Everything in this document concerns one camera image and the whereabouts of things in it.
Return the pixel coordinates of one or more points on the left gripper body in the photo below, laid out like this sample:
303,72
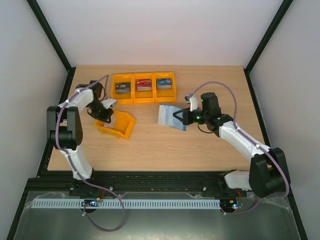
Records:
98,112

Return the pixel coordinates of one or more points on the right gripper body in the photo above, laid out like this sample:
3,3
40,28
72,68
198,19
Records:
186,116

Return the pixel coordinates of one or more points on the teal leather card holder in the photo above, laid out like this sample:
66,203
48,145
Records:
166,117

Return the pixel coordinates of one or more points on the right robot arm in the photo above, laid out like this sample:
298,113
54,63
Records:
267,174

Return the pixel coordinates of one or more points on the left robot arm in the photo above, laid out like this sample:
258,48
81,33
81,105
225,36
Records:
64,128

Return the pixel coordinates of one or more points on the pink card in loose bin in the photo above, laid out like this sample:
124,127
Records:
111,125

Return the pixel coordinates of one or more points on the black card stack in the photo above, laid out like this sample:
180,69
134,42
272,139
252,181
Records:
123,87

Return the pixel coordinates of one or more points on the blue card stack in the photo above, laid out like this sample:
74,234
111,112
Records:
164,83

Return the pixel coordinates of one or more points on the red card stack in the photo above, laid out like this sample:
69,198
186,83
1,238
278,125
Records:
143,85

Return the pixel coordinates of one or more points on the loose yellow bin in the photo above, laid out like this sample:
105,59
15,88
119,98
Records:
123,126

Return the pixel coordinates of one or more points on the right yellow bin in row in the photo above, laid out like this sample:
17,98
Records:
161,94

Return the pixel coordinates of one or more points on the middle yellow bin in row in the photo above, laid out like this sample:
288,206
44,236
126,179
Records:
140,97

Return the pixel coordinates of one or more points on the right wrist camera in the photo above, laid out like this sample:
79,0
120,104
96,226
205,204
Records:
191,99

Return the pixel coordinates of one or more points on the slotted white cable duct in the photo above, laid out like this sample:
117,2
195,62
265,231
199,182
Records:
128,204

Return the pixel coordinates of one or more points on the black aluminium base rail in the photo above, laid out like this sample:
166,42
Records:
206,183

